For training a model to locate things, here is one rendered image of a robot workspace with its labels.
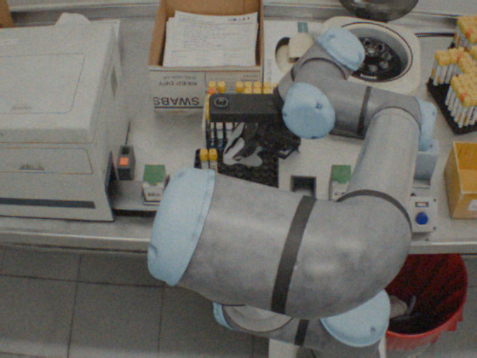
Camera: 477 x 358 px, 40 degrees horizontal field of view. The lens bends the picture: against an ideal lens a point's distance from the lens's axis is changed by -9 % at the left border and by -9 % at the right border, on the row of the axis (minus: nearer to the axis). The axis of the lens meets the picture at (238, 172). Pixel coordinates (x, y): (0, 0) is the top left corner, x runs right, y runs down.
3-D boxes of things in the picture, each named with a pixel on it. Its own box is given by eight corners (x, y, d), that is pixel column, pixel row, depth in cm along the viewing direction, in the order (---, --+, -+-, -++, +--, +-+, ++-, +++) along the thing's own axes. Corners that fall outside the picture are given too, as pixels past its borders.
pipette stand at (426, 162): (386, 184, 144) (393, 155, 136) (386, 158, 149) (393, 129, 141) (429, 188, 144) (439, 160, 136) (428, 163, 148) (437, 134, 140)
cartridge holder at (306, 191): (288, 216, 140) (290, 205, 137) (290, 178, 146) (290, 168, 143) (315, 216, 140) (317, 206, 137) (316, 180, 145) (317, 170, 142)
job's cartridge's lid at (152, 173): (142, 185, 132) (141, 183, 132) (145, 164, 135) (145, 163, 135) (163, 186, 132) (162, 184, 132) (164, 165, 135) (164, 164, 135)
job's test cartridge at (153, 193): (146, 204, 137) (141, 185, 132) (148, 183, 140) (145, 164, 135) (165, 204, 137) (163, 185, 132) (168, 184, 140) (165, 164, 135)
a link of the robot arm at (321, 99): (359, 112, 93) (371, 68, 100) (279, 93, 95) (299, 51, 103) (352, 155, 98) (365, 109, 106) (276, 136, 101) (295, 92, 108)
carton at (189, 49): (151, 112, 157) (145, 66, 144) (165, 29, 174) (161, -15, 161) (262, 114, 156) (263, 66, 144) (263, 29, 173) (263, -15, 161)
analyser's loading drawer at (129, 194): (96, 211, 139) (92, 197, 134) (100, 185, 142) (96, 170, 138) (197, 216, 138) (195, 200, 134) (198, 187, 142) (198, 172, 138)
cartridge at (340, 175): (329, 202, 142) (332, 183, 137) (328, 183, 145) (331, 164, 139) (348, 203, 142) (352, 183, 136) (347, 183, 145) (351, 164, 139)
